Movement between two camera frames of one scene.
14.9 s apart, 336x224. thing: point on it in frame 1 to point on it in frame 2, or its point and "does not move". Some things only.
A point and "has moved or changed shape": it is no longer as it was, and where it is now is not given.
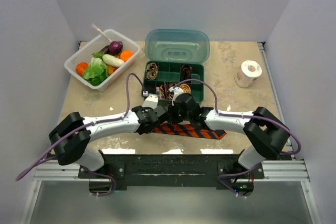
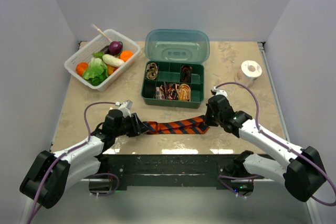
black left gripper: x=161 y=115 to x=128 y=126
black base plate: x=226 y=170 does not move
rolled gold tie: x=186 y=88 does not move
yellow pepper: x=111 y=69 does not move
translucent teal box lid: x=181 y=46 does not move
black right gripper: x=173 y=120 to x=208 y=121
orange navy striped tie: x=189 y=131 has moved or changed shape
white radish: x=112 y=61 does not move
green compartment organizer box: x=158 y=76 does not move
